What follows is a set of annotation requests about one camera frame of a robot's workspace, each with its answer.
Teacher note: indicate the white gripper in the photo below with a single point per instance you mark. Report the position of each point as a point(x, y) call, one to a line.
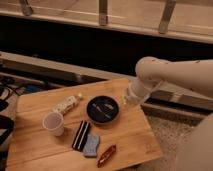
point(137, 92)

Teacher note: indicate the black ceramic bowl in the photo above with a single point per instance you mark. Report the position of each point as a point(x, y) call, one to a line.
point(102, 109)

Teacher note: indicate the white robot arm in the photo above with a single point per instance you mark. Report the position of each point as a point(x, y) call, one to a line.
point(196, 154)

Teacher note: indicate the white lying bottle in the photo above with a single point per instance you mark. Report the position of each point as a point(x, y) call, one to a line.
point(67, 104)

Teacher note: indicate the brown red wrapped object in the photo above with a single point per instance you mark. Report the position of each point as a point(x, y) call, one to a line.
point(106, 156)

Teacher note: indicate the blue grey sponge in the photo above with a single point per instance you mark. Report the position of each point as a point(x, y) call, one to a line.
point(91, 146)

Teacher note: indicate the black white striped block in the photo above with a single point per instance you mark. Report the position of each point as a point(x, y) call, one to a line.
point(81, 136)

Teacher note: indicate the white plastic cup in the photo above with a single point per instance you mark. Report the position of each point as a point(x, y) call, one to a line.
point(54, 123)

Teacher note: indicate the metal railing post right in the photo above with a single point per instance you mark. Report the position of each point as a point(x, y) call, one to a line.
point(166, 16)

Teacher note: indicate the metal railing post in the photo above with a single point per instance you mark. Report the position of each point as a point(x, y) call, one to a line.
point(103, 12)
point(166, 16)

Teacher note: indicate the metal railing post middle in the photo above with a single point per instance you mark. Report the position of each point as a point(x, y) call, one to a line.
point(103, 12)

